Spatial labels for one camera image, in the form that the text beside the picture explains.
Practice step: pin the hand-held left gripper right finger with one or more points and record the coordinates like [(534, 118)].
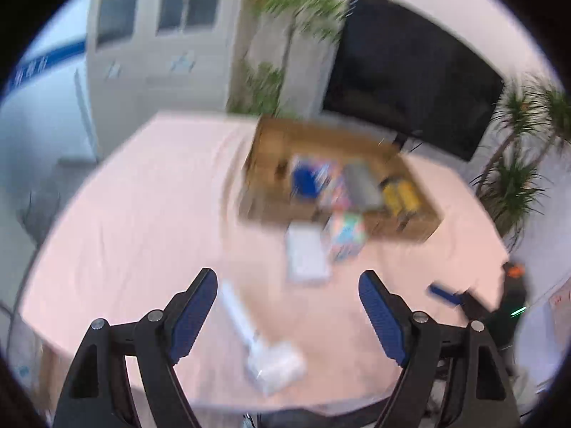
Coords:
[(383, 316)]

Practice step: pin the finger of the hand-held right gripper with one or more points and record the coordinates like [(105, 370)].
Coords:
[(439, 291)]

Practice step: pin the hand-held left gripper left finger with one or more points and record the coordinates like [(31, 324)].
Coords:
[(192, 316)]

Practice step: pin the pastel sticky note cube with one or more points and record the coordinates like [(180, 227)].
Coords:
[(345, 236)]

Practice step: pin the yellow label jar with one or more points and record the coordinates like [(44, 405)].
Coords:
[(401, 196)]

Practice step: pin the silver metal cylinder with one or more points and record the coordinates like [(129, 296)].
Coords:
[(363, 183)]

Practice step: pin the colourful board game box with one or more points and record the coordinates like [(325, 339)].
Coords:
[(332, 194)]

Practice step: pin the cardboard tray box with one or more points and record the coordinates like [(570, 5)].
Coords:
[(272, 151)]

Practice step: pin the white flat box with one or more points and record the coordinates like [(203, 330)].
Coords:
[(305, 252)]

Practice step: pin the spiky leaf potted plant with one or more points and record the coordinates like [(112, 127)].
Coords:
[(513, 187)]

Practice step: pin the black chair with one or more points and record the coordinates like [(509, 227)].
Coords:
[(40, 214)]

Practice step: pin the black flat screen television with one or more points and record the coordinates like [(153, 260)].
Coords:
[(410, 76)]

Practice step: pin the tall leafy potted plant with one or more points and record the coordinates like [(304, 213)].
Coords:
[(267, 84)]

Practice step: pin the grey metal cabinet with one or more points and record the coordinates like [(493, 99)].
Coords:
[(134, 76)]

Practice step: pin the blue wall stripe sign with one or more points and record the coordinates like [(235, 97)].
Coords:
[(49, 58)]

